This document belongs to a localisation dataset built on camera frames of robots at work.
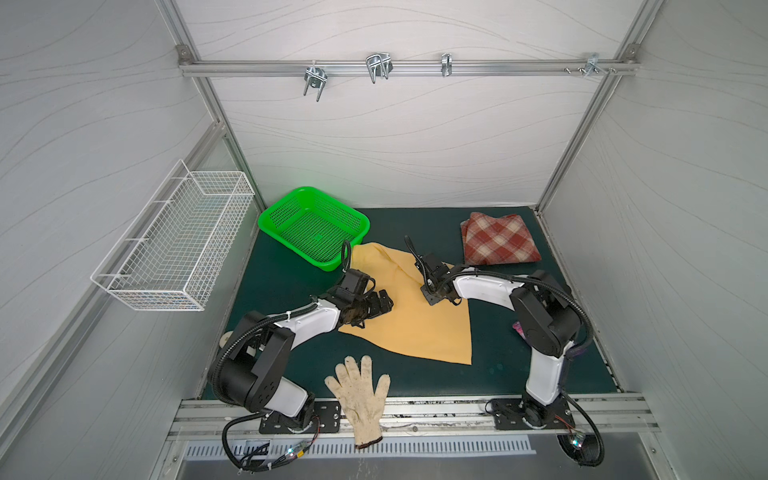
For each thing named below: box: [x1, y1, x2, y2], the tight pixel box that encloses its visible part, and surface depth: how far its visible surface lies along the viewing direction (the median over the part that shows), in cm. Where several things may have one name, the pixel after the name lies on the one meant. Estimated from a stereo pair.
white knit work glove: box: [324, 355, 391, 447], surface depth 78 cm
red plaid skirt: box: [460, 212, 542, 266], surface depth 109 cm
